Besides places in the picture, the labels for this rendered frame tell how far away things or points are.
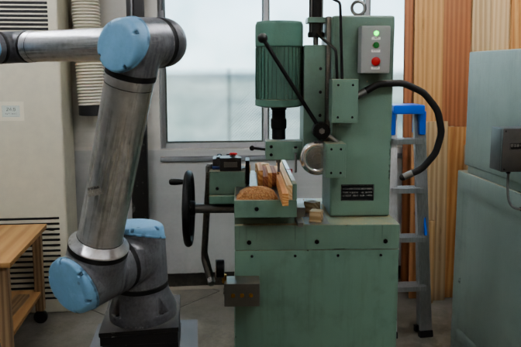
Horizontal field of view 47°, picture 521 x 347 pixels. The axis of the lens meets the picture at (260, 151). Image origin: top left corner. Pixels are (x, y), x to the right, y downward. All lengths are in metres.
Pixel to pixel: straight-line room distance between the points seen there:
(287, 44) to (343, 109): 0.31
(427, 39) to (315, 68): 1.59
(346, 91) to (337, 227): 0.47
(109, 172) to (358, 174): 1.06
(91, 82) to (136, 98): 2.07
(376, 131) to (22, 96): 1.95
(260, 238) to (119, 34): 1.02
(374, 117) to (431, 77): 1.52
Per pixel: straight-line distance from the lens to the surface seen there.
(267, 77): 2.16
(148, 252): 1.66
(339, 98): 2.07
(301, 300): 2.18
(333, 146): 2.08
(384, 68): 2.12
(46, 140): 3.39
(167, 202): 3.66
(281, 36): 2.16
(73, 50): 1.66
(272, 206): 2.02
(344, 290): 2.19
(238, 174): 2.23
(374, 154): 2.20
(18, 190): 3.46
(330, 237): 2.12
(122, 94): 1.35
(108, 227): 1.49
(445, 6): 3.78
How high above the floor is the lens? 1.33
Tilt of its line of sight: 8 degrees down
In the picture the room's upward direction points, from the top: straight up
